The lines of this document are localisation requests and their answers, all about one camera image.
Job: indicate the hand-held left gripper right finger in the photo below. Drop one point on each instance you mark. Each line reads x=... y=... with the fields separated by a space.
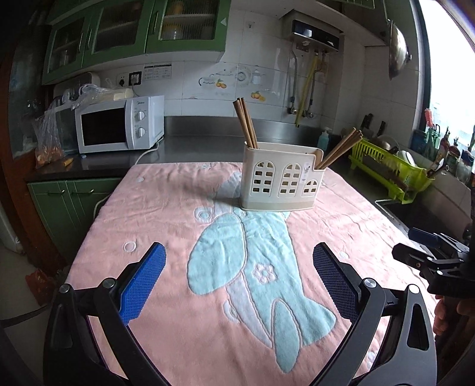
x=334 y=282

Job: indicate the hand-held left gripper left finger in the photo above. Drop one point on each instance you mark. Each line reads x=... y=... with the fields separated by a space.
x=143 y=285

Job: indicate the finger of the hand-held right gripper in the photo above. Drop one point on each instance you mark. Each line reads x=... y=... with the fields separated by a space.
x=423 y=236
x=412 y=256

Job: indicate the brown wooden chopstick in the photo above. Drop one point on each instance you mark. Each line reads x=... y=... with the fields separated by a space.
x=242 y=122
x=337 y=149
x=349 y=149
x=342 y=148
x=250 y=118
x=346 y=148
x=246 y=120

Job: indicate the cream plastic utensil holder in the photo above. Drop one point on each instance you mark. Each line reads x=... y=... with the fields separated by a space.
x=282 y=156

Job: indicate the person's right hand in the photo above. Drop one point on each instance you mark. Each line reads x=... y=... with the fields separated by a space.
x=441 y=319

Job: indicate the kitchen sink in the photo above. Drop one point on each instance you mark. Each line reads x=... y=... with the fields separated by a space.
x=397 y=213

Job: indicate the white plate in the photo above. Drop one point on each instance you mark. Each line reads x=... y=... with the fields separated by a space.
x=406 y=157

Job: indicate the pink blanket with blue print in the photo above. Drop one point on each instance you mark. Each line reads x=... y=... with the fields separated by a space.
x=167 y=208

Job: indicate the yellow-green dish rack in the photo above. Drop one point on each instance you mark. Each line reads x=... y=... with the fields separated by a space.
x=382 y=163

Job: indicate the row of windowsill bottles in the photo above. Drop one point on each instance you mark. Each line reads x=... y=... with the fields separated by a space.
x=449 y=152

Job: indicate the red packet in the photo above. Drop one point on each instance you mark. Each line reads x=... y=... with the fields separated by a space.
x=37 y=282

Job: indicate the green base cabinet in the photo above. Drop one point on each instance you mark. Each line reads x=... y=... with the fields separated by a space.
x=59 y=211

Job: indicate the blue soap bottle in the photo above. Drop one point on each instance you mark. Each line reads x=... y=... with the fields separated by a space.
x=323 y=140

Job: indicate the small wooden item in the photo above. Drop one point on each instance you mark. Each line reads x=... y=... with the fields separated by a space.
x=67 y=162

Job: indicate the white microwave oven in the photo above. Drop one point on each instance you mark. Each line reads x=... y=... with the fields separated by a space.
x=104 y=128

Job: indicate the clear plastic bag orange contents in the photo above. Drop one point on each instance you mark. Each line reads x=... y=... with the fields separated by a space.
x=48 y=137

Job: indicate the metal pipe with valve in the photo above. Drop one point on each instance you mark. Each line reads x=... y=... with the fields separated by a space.
x=313 y=96

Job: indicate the hanging metal wok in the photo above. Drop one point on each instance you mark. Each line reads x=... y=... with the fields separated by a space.
x=399 y=48

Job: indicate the clear plastic bag with bread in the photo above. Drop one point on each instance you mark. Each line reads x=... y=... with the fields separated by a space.
x=96 y=92

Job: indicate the white wall socket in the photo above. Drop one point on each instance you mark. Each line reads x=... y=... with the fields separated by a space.
x=122 y=81

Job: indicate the black wall socket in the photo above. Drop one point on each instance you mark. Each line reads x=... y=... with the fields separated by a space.
x=135 y=78

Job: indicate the white wall label sticker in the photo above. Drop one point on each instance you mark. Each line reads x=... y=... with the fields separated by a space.
x=158 y=72

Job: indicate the wall water heater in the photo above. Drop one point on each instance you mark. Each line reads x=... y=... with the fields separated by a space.
x=315 y=31

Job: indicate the green wall cabinets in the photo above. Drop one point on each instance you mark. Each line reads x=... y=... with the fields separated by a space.
x=111 y=33

